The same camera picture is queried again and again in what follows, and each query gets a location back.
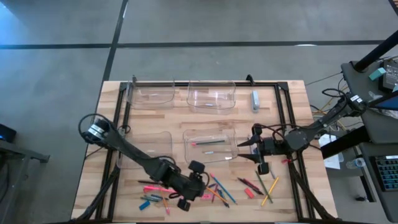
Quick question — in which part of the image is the white paper sheet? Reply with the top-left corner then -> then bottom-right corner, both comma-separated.
317,133 -> 345,170

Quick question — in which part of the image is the backlit computer keyboard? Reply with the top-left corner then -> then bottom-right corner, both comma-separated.
369,154 -> 398,192

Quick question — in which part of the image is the teal box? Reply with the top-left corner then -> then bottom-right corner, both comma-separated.
368,67 -> 387,82

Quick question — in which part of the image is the black rig beam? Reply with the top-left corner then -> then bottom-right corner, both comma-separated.
320,125 -> 371,160

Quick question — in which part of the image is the grey metal stand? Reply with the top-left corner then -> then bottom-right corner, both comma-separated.
0,139 -> 50,224

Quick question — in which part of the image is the grey stapler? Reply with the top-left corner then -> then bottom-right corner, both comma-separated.
250,89 -> 261,113

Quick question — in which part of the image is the blue pencil with pink eraser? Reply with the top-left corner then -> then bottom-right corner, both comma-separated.
210,172 -> 238,205

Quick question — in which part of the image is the black electronic device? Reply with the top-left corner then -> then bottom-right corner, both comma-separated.
381,58 -> 398,93

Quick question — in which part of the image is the dark blue tablet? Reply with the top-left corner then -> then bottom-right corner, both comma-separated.
363,90 -> 398,112

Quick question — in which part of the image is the black device with blue light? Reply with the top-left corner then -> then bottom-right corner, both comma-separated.
0,123 -> 17,144

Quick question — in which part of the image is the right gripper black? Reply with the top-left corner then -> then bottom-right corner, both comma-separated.
237,123 -> 289,175

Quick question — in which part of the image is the grey side desk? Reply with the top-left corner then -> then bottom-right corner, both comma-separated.
340,58 -> 398,223

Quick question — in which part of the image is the orange pencil with pink eraser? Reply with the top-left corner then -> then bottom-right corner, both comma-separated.
159,190 -> 171,215
205,186 -> 231,208

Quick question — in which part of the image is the grey pencil with pink eraser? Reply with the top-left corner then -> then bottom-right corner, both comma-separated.
190,139 -> 227,147

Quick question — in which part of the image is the black rig pole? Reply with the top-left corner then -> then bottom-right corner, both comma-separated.
353,29 -> 398,73

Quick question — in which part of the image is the clear water bottle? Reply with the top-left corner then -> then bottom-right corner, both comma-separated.
345,157 -> 367,170

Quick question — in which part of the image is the yellow pencil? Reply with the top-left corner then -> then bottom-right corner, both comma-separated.
261,176 -> 280,207

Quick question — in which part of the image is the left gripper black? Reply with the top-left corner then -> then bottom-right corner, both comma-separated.
177,160 -> 208,212

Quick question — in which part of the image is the clear plastic bin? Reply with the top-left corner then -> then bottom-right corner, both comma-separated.
185,80 -> 237,116
182,126 -> 239,165
126,77 -> 176,110
116,130 -> 174,170

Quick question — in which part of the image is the green pencil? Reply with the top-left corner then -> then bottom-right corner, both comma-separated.
254,170 -> 274,205

